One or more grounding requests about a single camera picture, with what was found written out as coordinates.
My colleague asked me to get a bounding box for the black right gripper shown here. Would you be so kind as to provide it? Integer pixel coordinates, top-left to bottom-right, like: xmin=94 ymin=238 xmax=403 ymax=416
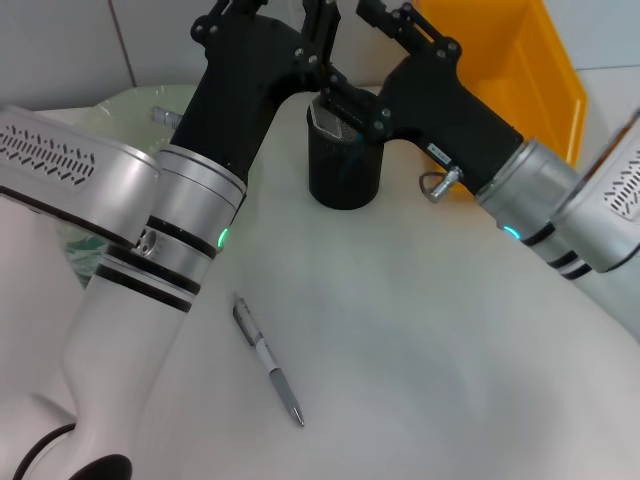
xmin=319 ymin=0 xmax=527 ymax=195

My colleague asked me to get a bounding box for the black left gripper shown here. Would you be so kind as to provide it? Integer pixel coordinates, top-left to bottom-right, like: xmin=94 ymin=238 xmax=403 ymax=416
xmin=169 ymin=0 xmax=345 ymax=185

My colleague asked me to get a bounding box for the clear plastic ruler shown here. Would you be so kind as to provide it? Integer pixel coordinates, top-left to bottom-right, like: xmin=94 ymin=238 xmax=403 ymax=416
xmin=309 ymin=97 xmax=359 ymax=144

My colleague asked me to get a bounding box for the clear green-label water bottle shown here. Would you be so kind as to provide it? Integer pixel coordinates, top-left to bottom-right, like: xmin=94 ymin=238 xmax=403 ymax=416
xmin=62 ymin=232 xmax=110 ymax=290

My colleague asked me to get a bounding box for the grey ballpoint pen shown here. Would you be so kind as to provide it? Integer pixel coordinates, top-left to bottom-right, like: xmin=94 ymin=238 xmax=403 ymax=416
xmin=232 ymin=292 xmax=306 ymax=429

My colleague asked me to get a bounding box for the black mesh pen cup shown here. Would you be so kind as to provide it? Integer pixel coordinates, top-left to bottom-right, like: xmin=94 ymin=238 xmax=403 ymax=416
xmin=305 ymin=97 xmax=385 ymax=211

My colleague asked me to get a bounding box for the yellow plastic bin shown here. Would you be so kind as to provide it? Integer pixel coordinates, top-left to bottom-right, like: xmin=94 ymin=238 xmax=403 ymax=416
xmin=417 ymin=0 xmax=589 ymax=166

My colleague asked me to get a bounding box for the right gripper cable with plug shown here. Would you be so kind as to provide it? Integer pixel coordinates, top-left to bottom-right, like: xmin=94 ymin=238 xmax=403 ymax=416
xmin=418 ymin=163 xmax=464 ymax=204

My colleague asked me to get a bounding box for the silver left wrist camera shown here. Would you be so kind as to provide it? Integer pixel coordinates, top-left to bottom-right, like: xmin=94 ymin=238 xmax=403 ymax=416
xmin=0 ymin=104 xmax=162 ymax=247

